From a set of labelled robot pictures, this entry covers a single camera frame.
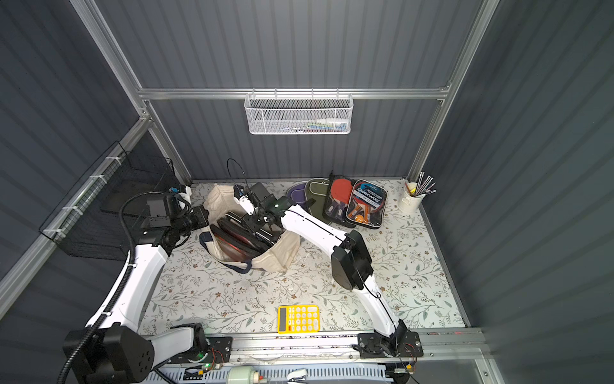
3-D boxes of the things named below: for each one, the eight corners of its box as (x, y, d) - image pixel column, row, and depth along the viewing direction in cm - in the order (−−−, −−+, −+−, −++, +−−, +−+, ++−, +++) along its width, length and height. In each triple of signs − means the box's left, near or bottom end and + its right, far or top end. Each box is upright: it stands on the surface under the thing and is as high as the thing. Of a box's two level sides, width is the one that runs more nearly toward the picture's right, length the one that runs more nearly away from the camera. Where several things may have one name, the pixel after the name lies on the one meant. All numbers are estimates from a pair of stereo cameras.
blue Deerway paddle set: (341, 224, 105) (342, 218, 102) (352, 184, 121) (353, 177, 118) (380, 233, 102) (382, 227, 99) (386, 191, 118) (388, 184, 114)
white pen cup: (399, 214, 109) (406, 199, 101) (394, 197, 116) (400, 182, 108) (418, 214, 109) (427, 199, 101) (412, 197, 116) (420, 181, 108)
